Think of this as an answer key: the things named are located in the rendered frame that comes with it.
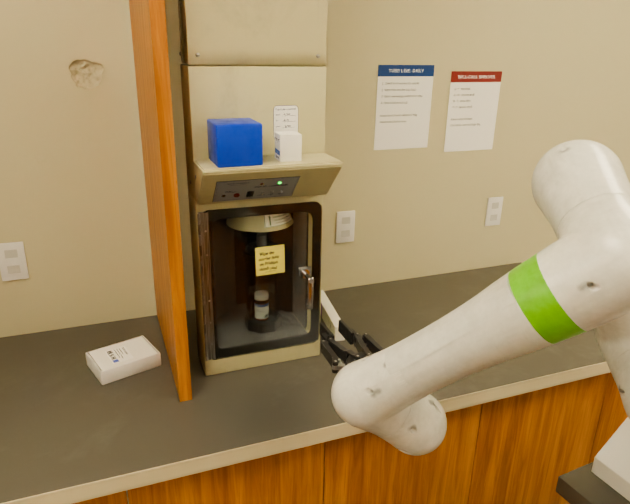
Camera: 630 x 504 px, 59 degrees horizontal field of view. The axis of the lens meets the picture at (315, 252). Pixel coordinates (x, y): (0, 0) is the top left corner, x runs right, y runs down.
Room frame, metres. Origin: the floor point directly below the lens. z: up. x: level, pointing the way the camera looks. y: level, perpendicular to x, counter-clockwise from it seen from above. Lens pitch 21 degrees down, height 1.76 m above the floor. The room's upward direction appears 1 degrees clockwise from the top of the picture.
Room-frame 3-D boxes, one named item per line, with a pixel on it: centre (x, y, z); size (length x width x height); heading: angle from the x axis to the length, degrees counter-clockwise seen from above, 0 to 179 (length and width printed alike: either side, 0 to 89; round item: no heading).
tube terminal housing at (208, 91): (1.43, 0.18, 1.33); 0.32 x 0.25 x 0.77; 111
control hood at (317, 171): (1.26, 0.11, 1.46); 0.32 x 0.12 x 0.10; 111
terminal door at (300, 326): (1.31, 0.13, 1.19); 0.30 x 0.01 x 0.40; 111
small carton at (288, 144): (1.28, 0.07, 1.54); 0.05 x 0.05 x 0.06; 18
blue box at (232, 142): (1.23, 0.18, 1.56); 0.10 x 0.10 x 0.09; 21
